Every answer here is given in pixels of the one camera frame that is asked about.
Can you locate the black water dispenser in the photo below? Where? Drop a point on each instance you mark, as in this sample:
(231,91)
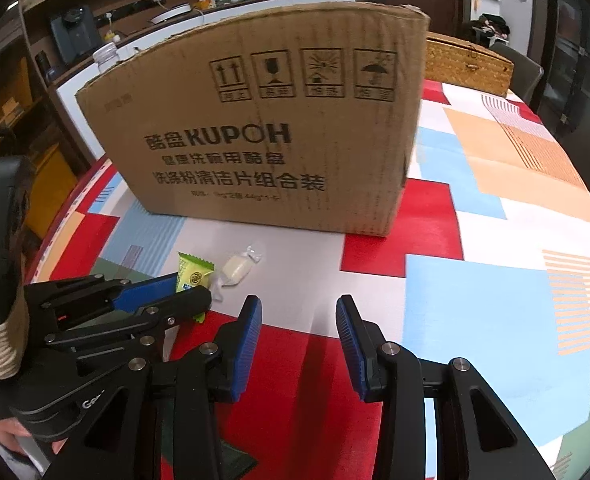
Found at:
(75,34)

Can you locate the dark dining chair right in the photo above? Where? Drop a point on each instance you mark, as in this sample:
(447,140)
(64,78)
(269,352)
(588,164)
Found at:
(526,72)

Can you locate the woven wicker basket box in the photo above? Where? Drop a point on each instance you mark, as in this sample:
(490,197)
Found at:
(461,63)

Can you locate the beige sleeve forearm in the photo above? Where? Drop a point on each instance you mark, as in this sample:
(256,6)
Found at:
(14,332)

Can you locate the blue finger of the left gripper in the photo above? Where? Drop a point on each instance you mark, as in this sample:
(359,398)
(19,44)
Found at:
(137,295)
(151,320)

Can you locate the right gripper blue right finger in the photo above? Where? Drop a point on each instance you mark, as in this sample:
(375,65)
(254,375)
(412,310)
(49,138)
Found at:
(384,372)

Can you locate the pink drink bottle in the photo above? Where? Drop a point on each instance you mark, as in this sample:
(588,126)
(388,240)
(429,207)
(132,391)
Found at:
(106,57)

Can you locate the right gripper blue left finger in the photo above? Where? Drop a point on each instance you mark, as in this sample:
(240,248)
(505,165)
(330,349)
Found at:
(217,371)

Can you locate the yellow-green snack packet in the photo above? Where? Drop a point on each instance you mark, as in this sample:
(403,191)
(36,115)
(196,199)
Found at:
(193,271)

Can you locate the colourful patchwork tablecloth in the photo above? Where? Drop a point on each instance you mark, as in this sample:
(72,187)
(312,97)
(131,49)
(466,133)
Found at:
(489,259)

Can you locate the left hand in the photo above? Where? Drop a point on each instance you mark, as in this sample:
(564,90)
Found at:
(10,431)

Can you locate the white wrapped candy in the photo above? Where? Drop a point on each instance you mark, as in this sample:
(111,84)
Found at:
(236,269)

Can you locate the brown cardboard box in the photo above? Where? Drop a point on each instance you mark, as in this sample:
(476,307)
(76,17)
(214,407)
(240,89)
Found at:
(302,116)

